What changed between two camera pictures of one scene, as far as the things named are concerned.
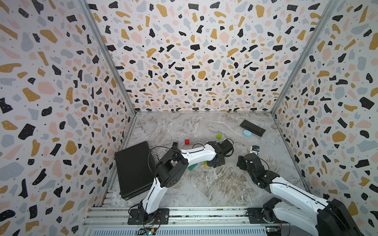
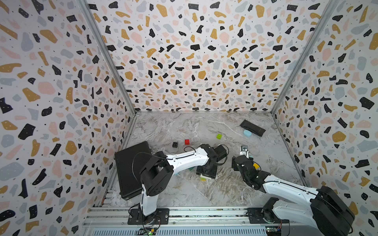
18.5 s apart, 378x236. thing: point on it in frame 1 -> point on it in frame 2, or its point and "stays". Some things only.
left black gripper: x=222 y=163 -> x=213 y=176
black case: x=136 y=170 stays
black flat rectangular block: x=253 y=128 stays
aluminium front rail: x=112 y=221 stays
